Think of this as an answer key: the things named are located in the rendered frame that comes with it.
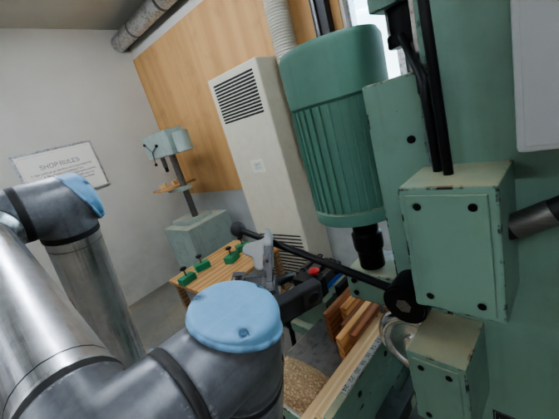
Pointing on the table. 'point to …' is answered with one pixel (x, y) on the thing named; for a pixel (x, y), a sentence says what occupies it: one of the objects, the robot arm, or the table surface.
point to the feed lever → (416, 312)
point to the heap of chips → (301, 384)
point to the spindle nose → (368, 246)
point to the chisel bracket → (359, 289)
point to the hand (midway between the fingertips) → (274, 257)
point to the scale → (361, 366)
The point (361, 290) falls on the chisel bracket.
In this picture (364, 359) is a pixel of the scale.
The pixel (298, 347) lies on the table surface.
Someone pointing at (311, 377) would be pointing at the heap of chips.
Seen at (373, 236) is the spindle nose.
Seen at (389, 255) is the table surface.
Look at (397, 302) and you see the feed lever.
